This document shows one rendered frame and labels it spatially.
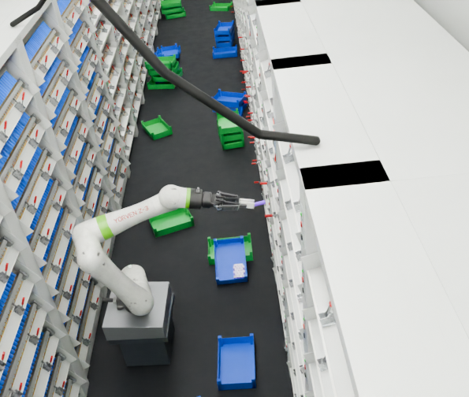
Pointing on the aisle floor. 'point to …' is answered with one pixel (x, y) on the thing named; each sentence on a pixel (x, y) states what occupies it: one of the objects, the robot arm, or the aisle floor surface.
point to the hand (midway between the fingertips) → (246, 203)
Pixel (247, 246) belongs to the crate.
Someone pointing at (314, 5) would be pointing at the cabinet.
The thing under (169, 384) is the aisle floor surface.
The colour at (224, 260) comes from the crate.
